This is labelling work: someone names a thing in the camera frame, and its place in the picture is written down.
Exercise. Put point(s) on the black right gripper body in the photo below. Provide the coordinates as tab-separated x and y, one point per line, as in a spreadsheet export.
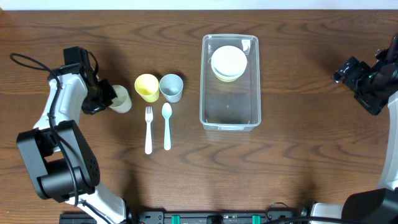
347	72

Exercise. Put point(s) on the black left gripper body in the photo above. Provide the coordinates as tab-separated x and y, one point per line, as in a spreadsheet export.
104	94

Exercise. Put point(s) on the white plastic cup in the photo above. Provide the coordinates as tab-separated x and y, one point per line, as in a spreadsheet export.
122	103

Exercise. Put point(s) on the yellow plastic bowl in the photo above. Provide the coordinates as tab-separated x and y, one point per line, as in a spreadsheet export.
224	78

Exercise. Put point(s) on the white plastic bowl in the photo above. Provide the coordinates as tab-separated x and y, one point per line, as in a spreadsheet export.
229	61

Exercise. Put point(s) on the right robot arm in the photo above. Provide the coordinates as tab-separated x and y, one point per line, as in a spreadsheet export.
374	88

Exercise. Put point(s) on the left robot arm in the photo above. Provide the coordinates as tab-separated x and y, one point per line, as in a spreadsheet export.
59	161

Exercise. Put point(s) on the clear plastic container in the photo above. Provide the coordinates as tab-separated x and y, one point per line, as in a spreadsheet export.
230	106

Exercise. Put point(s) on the yellow plastic cup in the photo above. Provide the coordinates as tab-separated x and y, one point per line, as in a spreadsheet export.
147	86

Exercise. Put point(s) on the white plastic fork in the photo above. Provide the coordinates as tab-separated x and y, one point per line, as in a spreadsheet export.
148	118

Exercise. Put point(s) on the mint green plastic spoon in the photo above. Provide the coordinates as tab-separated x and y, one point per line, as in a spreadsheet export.
167	113

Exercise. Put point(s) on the grey plastic cup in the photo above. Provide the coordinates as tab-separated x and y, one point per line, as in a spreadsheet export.
171	86

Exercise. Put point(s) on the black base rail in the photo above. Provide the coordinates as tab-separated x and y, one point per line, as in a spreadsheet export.
210	218

